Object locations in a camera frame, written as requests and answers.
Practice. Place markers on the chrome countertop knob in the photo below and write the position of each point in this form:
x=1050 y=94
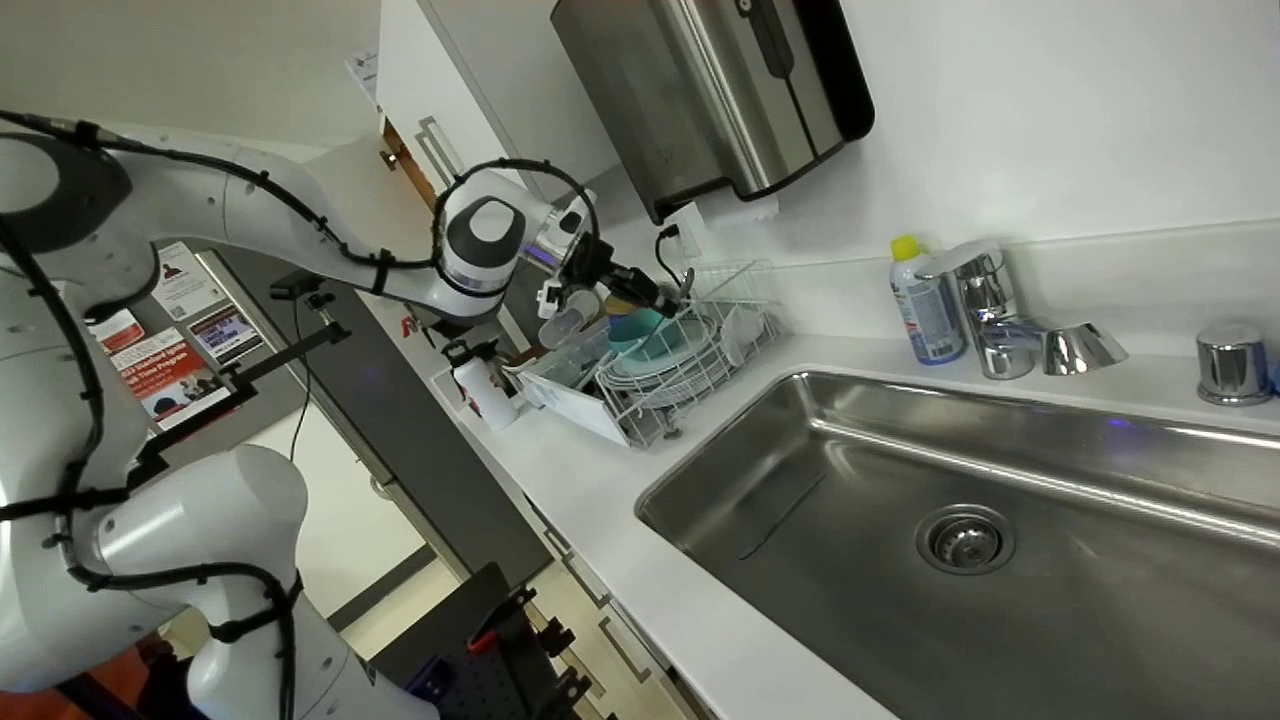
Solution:
x=1231 y=362

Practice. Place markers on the black camera stand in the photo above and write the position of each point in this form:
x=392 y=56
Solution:
x=286 y=355

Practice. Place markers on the stainless paper towel dispenser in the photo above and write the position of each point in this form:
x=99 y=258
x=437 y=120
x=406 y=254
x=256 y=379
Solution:
x=721 y=94

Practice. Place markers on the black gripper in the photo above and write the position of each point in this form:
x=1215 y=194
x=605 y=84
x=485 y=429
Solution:
x=602 y=265

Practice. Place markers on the dish soap bottle yellow cap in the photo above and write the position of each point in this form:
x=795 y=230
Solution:
x=925 y=312

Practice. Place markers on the white poster black figure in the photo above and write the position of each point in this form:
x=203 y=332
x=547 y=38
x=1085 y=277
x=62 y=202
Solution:
x=187 y=280

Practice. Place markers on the stainless steel sink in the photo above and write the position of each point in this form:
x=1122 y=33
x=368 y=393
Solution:
x=826 y=534

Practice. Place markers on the dark grey column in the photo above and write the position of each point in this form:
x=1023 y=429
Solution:
x=400 y=443

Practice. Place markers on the small white photo poster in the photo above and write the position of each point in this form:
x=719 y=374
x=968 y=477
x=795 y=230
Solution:
x=228 y=336

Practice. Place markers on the white wall outlet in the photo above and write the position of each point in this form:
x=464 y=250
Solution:
x=686 y=235

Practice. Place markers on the sink drain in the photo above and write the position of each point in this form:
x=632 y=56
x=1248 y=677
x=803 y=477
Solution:
x=967 y=536

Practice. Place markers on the white dish rack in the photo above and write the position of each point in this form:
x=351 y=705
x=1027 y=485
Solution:
x=664 y=391

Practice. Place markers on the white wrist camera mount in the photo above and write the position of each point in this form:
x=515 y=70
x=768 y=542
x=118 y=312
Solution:
x=555 y=293

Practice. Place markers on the light blue bowl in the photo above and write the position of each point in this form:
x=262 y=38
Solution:
x=644 y=342

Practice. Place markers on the white poster red header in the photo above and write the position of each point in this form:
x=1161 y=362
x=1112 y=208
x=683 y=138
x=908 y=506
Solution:
x=118 y=331

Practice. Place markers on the white upper cabinet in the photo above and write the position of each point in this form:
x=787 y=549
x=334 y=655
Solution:
x=505 y=81

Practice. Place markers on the chrome faucet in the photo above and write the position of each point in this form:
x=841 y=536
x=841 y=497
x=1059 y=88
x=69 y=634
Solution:
x=994 y=321

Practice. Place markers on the white base cabinet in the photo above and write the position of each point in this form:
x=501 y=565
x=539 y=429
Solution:
x=625 y=663

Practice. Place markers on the red and white poster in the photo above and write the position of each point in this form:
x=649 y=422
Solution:
x=169 y=379

